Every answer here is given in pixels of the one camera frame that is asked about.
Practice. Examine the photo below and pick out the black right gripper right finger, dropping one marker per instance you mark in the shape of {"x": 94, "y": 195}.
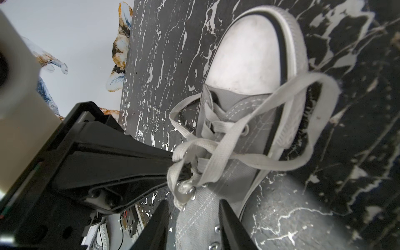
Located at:
{"x": 233, "y": 234}

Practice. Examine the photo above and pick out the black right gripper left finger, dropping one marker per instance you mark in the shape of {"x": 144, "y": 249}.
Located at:
{"x": 155, "y": 234}

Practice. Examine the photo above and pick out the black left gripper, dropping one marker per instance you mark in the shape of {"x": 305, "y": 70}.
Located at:
{"x": 87, "y": 168}

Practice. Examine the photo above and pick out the grey canvas sneaker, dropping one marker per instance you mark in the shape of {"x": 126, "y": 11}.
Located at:
{"x": 260, "y": 51}

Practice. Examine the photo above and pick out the white shoelace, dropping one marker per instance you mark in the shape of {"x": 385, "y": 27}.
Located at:
{"x": 223, "y": 150}

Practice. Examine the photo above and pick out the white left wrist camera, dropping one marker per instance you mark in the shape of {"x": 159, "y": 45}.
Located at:
{"x": 26, "y": 120}

